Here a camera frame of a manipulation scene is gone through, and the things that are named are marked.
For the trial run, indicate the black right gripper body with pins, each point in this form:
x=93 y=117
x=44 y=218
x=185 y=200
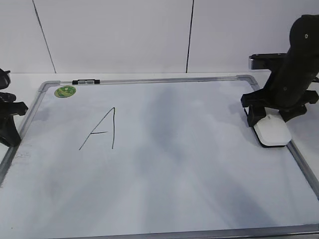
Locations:
x=283 y=93

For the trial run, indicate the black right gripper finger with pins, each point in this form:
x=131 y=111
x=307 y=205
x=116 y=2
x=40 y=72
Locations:
x=254 y=114
x=292 y=113

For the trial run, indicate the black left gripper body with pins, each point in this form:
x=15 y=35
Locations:
x=8 y=106

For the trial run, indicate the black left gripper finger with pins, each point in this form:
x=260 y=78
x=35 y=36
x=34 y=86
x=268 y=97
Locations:
x=9 y=135

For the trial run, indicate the white whiteboard eraser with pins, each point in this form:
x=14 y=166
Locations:
x=272 y=131

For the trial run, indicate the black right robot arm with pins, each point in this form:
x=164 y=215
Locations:
x=303 y=55

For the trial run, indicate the black clear marker clip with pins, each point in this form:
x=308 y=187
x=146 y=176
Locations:
x=86 y=82

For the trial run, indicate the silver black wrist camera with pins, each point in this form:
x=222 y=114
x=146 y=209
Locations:
x=266 y=61

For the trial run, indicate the white board with grey frame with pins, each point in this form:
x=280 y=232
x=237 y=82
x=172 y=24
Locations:
x=157 y=158

